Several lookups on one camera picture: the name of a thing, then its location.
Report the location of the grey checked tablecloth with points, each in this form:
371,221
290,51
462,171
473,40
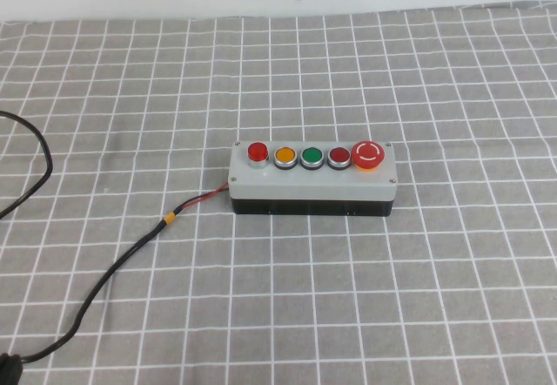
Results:
391,293

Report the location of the red indicator lamp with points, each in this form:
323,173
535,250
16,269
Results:
257,152

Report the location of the green push button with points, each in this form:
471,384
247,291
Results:
311,156

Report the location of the red emergency stop button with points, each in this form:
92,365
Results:
368,154

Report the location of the black power adapter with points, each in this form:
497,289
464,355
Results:
8,369

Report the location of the dark red push button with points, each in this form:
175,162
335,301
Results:
339,156

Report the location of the yellow push button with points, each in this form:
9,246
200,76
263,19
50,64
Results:
285,156

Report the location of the grey button control box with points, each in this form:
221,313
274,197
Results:
313,187

